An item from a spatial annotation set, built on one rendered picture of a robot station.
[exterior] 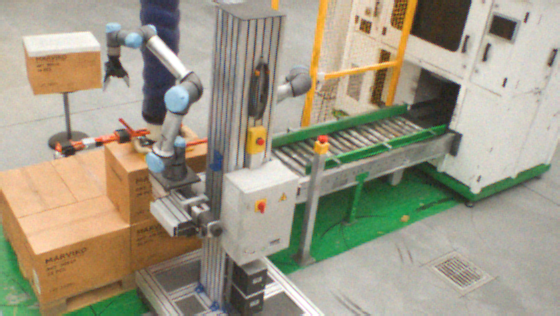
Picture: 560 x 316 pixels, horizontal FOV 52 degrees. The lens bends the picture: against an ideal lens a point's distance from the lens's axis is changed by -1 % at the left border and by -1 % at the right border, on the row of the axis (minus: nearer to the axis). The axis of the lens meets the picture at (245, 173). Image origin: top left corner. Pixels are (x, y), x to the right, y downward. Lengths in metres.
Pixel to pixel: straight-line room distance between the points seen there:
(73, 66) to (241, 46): 2.80
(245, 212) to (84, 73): 2.81
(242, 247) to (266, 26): 1.13
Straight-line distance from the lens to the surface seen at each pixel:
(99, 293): 4.04
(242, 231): 2.96
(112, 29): 3.00
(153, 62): 3.42
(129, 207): 3.65
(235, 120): 2.84
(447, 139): 5.31
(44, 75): 5.27
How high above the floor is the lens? 2.79
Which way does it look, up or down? 32 degrees down
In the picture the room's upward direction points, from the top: 5 degrees clockwise
